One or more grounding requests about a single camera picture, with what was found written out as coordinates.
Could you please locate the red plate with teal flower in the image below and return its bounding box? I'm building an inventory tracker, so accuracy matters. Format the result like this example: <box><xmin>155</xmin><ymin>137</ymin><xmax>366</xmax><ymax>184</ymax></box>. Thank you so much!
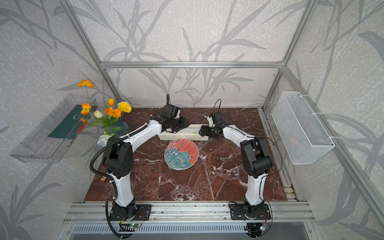
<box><xmin>163</xmin><ymin>138</ymin><xmax>200</xmax><ymax>171</ymax></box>

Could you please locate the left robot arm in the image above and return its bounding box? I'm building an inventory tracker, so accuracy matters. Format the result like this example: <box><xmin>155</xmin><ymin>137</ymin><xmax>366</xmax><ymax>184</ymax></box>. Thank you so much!
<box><xmin>90</xmin><ymin>103</ymin><xmax>190</xmax><ymax>215</ymax></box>

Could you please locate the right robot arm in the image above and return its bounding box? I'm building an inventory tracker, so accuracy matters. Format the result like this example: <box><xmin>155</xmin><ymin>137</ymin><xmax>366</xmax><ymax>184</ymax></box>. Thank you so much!
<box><xmin>199</xmin><ymin>112</ymin><xmax>273</xmax><ymax>208</ymax></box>

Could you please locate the blue glass vase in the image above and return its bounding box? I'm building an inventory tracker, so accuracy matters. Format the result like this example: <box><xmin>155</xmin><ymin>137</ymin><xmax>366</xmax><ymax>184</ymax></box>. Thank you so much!
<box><xmin>111</xmin><ymin>121</ymin><xmax>132</xmax><ymax>137</ymax></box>

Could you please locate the artificial flower bouquet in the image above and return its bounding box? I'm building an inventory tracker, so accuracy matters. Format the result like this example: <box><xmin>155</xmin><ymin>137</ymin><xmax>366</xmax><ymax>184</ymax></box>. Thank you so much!
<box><xmin>81</xmin><ymin>98</ymin><xmax>132</xmax><ymax>147</ymax></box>

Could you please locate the red pen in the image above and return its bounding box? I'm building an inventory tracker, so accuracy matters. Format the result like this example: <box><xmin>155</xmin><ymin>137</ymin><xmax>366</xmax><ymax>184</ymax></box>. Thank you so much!
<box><xmin>77</xmin><ymin>119</ymin><xmax>88</xmax><ymax>134</ymax></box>

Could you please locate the green book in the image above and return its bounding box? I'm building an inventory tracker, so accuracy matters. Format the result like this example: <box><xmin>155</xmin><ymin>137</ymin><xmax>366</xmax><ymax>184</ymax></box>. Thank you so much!
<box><xmin>48</xmin><ymin>105</ymin><xmax>91</xmax><ymax>140</ymax></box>

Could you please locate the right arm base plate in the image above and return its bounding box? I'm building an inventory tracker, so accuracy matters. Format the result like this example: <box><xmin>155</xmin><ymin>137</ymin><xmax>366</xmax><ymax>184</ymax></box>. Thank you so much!
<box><xmin>228</xmin><ymin>202</ymin><xmax>272</xmax><ymax>222</ymax></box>

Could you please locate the white wire mesh basket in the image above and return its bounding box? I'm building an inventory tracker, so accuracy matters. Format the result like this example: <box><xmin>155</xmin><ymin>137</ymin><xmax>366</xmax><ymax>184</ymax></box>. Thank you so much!
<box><xmin>272</xmin><ymin>92</ymin><xmax>335</xmax><ymax>165</ymax></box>

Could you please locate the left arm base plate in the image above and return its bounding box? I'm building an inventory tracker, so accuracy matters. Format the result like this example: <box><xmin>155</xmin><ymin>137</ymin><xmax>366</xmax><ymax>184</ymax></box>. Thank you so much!
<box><xmin>109</xmin><ymin>205</ymin><xmax>152</xmax><ymax>221</ymax></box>

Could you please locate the aluminium frame rail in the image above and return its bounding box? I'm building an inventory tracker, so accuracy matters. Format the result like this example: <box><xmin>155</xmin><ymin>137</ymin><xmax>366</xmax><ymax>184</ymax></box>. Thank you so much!
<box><xmin>63</xmin><ymin>201</ymin><xmax>315</xmax><ymax>224</ymax></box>

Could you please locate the clear acrylic wall shelf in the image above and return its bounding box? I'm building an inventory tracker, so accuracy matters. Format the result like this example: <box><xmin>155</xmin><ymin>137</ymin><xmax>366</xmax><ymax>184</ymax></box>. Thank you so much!
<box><xmin>10</xmin><ymin>94</ymin><xmax>98</xmax><ymax>164</ymax></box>

